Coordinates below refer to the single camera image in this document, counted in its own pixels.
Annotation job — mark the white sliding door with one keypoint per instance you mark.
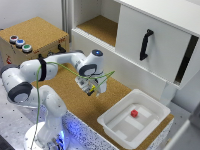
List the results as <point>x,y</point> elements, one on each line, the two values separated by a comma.
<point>133,30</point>

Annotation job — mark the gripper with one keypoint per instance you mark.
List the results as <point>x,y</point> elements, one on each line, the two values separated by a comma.
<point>84,82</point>

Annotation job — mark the wooden drawer box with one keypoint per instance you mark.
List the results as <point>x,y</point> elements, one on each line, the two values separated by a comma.
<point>36,31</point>

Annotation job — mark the yellow block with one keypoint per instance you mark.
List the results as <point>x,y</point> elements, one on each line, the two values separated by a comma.
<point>93,88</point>

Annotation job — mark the red button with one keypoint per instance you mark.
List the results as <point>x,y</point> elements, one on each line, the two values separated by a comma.
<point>13,38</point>

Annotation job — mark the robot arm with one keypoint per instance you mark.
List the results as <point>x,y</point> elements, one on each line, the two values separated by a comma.
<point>53,103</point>

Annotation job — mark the white plastic box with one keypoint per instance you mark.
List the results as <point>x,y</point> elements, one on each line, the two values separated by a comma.
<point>146,106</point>

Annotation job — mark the green button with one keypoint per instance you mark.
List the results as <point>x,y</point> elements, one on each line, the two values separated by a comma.
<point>26,47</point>

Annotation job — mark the blue button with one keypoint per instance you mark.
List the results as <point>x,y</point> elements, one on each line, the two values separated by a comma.
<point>20,42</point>

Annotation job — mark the pink block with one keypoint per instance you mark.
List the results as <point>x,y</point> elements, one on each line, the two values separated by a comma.
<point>134,113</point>

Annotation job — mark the white cabinet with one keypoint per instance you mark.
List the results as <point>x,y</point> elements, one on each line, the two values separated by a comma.
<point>133,75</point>

